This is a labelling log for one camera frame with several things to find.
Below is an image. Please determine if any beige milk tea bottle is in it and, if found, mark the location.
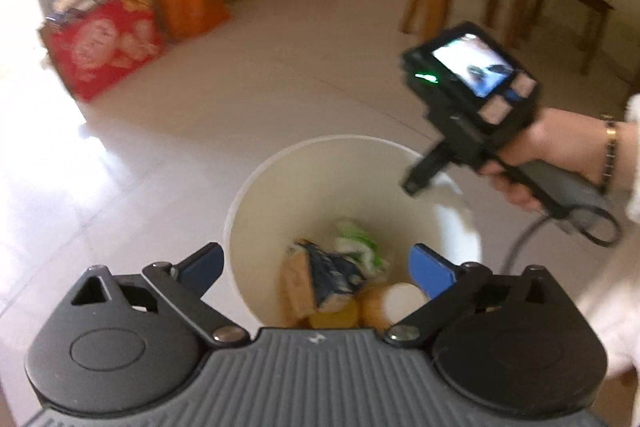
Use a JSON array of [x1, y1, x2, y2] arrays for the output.
[[361, 282, 432, 328]]

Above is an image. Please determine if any gold bracelet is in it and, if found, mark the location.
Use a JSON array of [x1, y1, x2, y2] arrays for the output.
[[600, 114, 621, 194]]

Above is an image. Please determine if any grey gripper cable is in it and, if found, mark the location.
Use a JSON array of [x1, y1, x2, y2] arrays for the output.
[[502, 206, 622, 288]]

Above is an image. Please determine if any person's right forearm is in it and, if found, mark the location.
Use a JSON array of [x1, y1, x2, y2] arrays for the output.
[[597, 94, 640, 202]]

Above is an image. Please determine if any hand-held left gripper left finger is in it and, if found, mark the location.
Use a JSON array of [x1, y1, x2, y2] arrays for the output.
[[70, 243, 251, 350]]

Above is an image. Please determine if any person's right hand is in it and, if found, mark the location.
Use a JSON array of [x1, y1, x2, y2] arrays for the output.
[[482, 109, 603, 212]]

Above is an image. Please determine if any orange bag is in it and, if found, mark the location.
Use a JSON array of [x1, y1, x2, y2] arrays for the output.
[[152, 0, 233, 44]]

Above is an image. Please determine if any orange biscuit packet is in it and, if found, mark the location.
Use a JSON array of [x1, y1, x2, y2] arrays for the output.
[[282, 237, 321, 318]]

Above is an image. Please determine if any green white wrapper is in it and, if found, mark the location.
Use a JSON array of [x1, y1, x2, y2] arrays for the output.
[[335, 219, 391, 280]]

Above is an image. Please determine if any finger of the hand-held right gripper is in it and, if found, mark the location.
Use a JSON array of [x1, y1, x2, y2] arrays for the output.
[[401, 139, 453, 198]]

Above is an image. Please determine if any white plastic trash bin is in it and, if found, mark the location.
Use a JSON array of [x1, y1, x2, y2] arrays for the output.
[[222, 134, 483, 329]]

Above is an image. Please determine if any person's white clothing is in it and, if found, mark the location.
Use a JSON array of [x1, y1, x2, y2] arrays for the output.
[[575, 227, 640, 378]]

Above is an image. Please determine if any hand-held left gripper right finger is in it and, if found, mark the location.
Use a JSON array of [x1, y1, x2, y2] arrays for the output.
[[384, 244, 571, 350]]

